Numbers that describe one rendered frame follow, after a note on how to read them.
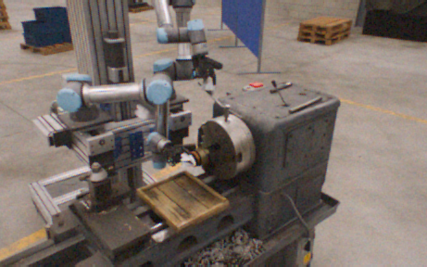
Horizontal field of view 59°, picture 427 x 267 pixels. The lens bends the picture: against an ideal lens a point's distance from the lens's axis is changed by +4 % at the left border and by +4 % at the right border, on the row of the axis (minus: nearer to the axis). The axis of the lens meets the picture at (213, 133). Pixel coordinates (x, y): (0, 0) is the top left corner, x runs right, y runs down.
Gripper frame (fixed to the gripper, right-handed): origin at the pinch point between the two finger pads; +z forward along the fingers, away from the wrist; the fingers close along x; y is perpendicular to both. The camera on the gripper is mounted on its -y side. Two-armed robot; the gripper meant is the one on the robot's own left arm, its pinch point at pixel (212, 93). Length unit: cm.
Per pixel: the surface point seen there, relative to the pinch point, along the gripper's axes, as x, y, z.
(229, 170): 8.8, 6.2, 37.9
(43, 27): -657, -122, -144
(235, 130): 13.7, 1.4, 18.7
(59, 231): -15, 81, 41
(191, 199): -2, 25, 48
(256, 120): 15.9, -10.8, 17.3
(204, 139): 0.7, 11.5, 21.0
